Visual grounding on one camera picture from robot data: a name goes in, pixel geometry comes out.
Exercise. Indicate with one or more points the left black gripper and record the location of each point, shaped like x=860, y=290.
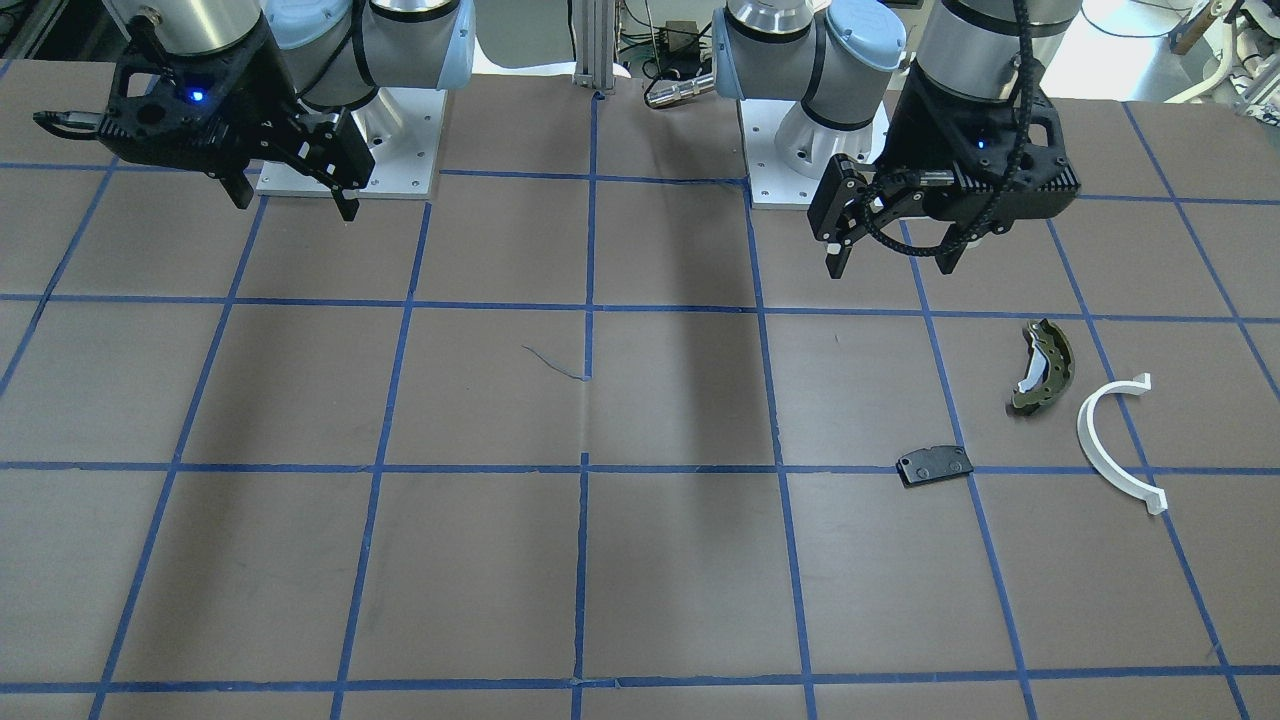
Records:
x=912, y=137

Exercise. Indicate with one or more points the white curved plastic part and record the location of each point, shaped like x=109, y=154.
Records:
x=1095, y=452

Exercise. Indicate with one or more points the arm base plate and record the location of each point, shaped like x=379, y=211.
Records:
x=800, y=175
x=402, y=127

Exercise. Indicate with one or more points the green brake shoe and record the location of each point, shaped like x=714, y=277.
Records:
x=1050, y=369

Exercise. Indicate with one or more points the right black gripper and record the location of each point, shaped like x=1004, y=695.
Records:
x=262, y=88

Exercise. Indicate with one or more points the silver cylindrical connector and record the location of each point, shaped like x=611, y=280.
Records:
x=663, y=93

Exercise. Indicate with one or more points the black brake pad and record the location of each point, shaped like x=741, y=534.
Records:
x=933, y=464

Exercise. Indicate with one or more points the aluminium frame post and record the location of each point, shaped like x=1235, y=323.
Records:
x=594, y=38

